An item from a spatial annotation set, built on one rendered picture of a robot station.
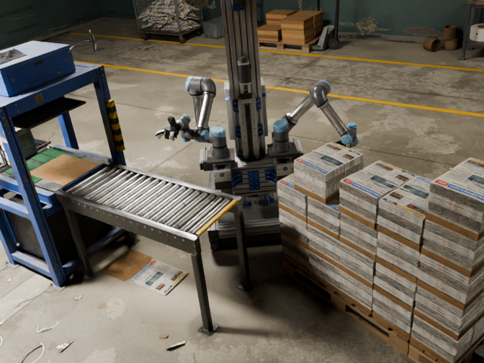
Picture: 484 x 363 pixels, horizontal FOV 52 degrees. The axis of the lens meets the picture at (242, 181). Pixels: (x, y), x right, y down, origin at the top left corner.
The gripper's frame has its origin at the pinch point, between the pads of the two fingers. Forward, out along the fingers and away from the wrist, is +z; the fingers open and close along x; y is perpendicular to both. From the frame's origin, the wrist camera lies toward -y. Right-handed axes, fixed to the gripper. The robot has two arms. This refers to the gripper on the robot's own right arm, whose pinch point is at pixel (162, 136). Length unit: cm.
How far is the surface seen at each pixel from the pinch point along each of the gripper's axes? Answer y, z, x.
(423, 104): 110, -393, -157
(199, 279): 69, 50, -51
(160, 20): 129, -642, 388
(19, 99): -21, 27, 93
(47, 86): -21, 3, 90
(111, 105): 8, -42, 72
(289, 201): 43, -21, -87
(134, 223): 47, 41, 2
